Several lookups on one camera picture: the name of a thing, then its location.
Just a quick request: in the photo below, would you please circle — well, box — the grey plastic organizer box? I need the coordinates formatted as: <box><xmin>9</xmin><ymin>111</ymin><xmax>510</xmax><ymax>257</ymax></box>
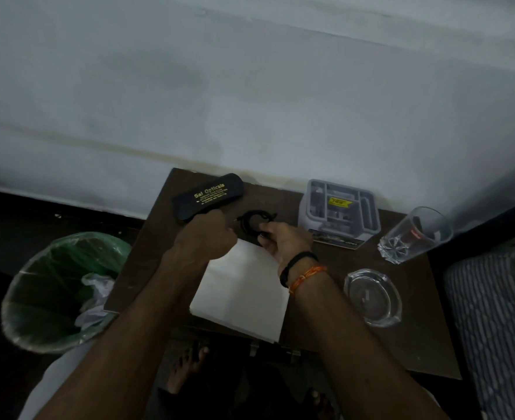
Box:
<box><xmin>297</xmin><ymin>178</ymin><xmax>382</xmax><ymax>250</ymax></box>

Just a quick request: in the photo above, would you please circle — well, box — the person's left hand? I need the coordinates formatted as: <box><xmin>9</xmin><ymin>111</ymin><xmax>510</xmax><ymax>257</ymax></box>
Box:
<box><xmin>173</xmin><ymin>209</ymin><xmax>239</xmax><ymax>261</ymax></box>

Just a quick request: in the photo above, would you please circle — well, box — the pink-white wrapper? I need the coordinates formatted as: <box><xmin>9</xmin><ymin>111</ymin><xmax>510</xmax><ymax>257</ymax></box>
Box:
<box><xmin>74</xmin><ymin>273</ymin><xmax>117</xmax><ymax>328</ymax></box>

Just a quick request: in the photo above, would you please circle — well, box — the clear glass ashtray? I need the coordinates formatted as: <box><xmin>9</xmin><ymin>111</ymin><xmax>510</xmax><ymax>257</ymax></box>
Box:
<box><xmin>343</xmin><ymin>268</ymin><xmax>402</xmax><ymax>328</ymax></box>

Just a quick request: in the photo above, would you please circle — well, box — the orange thread bracelet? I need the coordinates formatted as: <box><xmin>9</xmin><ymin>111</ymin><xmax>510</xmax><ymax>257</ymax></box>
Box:
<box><xmin>288</xmin><ymin>265</ymin><xmax>328</xmax><ymax>297</ymax></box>

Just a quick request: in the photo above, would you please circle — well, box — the black cable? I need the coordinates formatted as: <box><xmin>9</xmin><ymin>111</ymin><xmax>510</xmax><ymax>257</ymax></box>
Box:
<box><xmin>236</xmin><ymin>209</ymin><xmax>280</xmax><ymax>237</ymax></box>

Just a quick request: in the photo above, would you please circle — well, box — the person's foot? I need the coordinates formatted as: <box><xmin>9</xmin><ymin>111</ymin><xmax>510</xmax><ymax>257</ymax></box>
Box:
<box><xmin>305</xmin><ymin>388</ymin><xmax>333</xmax><ymax>420</ymax></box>
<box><xmin>165</xmin><ymin>343</ymin><xmax>210</xmax><ymax>394</ymax></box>

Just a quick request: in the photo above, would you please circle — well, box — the green lined waste bin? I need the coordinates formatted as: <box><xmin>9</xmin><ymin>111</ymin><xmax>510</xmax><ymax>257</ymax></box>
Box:
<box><xmin>0</xmin><ymin>231</ymin><xmax>132</xmax><ymax>355</ymax></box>

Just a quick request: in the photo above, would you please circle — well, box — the grey striped quilted mattress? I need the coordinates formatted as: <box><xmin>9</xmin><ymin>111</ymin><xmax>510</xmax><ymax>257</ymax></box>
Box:
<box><xmin>443</xmin><ymin>247</ymin><xmax>515</xmax><ymax>420</ymax></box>

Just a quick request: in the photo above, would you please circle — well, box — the black bed frame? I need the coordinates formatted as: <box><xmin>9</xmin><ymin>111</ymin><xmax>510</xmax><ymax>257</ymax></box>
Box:
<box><xmin>428</xmin><ymin>201</ymin><xmax>515</xmax><ymax>267</ymax></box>

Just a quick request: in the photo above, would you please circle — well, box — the person's right forearm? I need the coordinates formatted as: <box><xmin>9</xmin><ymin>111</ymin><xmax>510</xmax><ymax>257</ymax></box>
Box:
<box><xmin>290</xmin><ymin>268</ymin><xmax>453</xmax><ymax>420</ymax></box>

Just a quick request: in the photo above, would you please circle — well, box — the white paper napkin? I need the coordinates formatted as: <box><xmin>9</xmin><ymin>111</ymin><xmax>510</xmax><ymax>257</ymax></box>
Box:
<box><xmin>189</xmin><ymin>238</ymin><xmax>291</xmax><ymax>345</ymax></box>

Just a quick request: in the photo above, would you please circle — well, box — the person's left foot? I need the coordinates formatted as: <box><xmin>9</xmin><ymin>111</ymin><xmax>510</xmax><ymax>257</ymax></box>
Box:
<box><xmin>165</xmin><ymin>343</ymin><xmax>210</xmax><ymax>394</ymax></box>

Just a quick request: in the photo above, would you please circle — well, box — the person's left forearm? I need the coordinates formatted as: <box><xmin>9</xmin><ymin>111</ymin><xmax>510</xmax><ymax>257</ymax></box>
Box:
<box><xmin>34</xmin><ymin>248</ymin><xmax>214</xmax><ymax>420</ymax></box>

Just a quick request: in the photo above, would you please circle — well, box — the person's right foot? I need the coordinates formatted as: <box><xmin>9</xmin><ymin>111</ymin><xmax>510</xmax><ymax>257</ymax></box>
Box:
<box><xmin>305</xmin><ymin>388</ymin><xmax>333</xmax><ymax>420</ymax></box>

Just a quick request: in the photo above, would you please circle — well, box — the person's right hand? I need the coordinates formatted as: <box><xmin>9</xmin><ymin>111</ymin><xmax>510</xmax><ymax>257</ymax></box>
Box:
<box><xmin>257</xmin><ymin>221</ymin><xmax>315</xmax><ymax>276</ymax></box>

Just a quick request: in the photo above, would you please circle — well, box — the black wristband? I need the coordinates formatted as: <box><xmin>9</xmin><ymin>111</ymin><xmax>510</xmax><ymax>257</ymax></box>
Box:
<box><xmin>279</xmin><ymin>251</ymin><xmax>319</xmax><ymax>288</ymax></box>

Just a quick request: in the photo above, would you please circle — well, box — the black glasses case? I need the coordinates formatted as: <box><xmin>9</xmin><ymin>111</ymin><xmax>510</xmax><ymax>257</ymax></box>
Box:
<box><xmin>172</xmin><ymin>173</ymin><xmax>245</xmax><ymax>223</ymax></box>

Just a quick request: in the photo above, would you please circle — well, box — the clear drinking glass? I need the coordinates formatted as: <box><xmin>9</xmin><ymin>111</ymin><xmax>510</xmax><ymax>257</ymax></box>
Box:
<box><xmin>377</xmin><ymin>206</ymin><xmax>454</xmax><ymax>265</ymax></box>

